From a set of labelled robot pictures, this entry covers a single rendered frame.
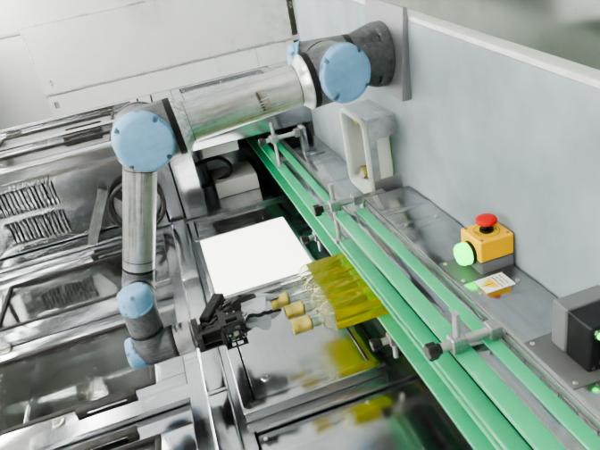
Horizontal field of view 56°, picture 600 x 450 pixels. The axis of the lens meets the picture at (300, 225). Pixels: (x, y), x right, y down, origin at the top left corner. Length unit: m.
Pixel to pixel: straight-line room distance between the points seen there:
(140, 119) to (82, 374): 0.83
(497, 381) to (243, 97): 0.69
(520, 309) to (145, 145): 0.73
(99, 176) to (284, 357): 1.13
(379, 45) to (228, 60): 3.67
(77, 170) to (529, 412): 1.77
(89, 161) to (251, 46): 2.99
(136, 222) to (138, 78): 3.64
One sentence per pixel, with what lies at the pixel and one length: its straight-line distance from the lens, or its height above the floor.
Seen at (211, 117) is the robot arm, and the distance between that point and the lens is 1.13.
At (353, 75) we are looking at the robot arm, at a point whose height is 0.92.
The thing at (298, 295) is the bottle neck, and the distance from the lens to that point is 1.36.
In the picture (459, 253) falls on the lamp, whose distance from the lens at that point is 1.09.
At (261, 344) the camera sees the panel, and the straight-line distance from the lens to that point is 1.47.
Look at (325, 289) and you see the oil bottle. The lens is 1.33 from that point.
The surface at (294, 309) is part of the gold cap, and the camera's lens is 1.31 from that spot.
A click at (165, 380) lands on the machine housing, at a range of 1.53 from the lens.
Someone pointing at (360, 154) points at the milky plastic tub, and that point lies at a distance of 1.63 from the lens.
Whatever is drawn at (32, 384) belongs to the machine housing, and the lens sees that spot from 1.75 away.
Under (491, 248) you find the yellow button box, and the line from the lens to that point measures 1.09.
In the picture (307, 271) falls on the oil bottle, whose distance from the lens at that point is 1.41.
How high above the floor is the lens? 1.30
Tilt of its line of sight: 10 degrees down
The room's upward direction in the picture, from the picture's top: 107 degrees counter-clockwise
